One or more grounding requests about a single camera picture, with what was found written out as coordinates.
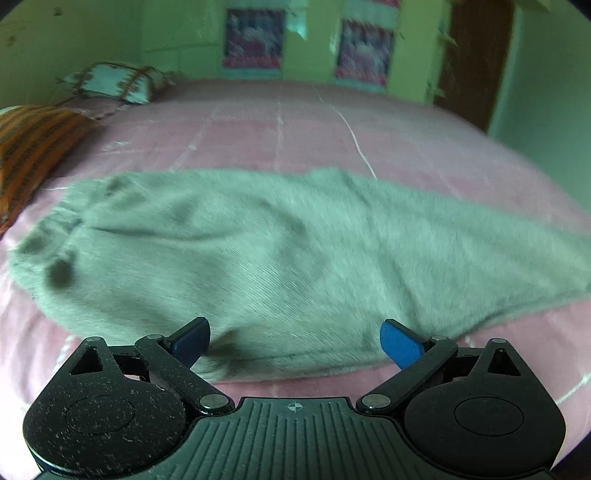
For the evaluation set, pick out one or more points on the pink bed sheet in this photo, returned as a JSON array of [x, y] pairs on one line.
[[295, 138]]

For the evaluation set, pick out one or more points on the orange patterned pillow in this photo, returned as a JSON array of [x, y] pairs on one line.
[[32, 147]]

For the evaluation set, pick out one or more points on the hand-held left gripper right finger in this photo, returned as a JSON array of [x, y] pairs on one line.
[[400, 343]]

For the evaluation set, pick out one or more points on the brown wooden door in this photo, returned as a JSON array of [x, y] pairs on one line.
[[478, 60]]

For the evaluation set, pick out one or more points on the wall poster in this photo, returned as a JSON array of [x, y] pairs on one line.
[[255, 39], [364, 48]]

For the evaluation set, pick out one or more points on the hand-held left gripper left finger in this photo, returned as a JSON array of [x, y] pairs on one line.
[[190, 342]]

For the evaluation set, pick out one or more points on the white patterned pillow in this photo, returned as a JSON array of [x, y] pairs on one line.
[[115, 83]]

